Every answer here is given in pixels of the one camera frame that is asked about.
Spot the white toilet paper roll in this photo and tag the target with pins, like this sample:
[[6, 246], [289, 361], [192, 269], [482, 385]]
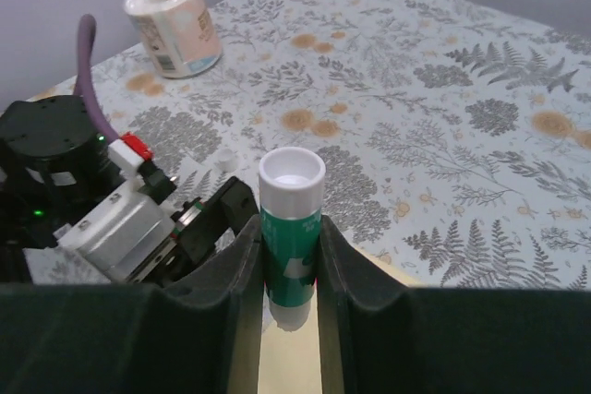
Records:
[[178, 35]]

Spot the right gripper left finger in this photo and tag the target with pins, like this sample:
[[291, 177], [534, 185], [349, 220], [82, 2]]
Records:
[[200, 335]]

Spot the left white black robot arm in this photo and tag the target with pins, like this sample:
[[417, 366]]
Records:
[[64, 185]]

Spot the beige paper envelope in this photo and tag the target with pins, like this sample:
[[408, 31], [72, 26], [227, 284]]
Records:
[[289, 362]]

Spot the floral patterned table mat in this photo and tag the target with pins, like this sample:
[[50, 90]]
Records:
[[456, 137]]

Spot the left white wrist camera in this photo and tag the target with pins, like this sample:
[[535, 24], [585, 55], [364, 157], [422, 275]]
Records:
[[124, 234]]

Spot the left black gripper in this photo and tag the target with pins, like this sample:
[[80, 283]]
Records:
[[198, 227]]

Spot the green white glue stick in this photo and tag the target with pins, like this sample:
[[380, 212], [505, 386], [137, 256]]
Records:
[[291, 193]]

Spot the white glue stick cap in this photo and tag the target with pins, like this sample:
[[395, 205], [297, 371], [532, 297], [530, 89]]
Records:
[[226, 160]]

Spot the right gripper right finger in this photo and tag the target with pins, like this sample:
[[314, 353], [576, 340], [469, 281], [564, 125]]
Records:
[[378, 335]]

